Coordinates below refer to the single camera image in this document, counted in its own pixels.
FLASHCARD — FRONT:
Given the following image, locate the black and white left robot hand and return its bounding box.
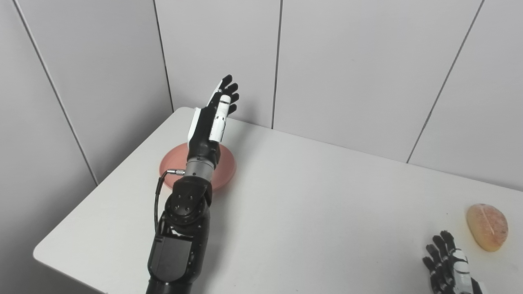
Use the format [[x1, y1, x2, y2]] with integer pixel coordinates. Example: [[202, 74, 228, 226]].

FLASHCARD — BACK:
[[187, 74, 239, 168]]

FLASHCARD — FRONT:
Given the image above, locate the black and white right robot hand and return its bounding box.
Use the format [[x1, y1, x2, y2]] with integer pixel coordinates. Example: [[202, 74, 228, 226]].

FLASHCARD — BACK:
[[422, 231, 487, 294]]

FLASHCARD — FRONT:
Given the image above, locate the pink round plate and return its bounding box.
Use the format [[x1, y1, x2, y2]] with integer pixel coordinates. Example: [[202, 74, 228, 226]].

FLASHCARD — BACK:
[[159, 143, 237, 192]]

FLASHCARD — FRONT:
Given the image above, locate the brown bread roll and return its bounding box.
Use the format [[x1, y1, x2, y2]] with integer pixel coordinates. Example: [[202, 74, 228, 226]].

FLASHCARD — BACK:
[[466, 203, 509, 252]]

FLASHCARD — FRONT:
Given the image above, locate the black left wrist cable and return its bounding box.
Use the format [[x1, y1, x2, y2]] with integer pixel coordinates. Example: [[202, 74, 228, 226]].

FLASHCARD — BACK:
[[154, 169, 186, 233]]

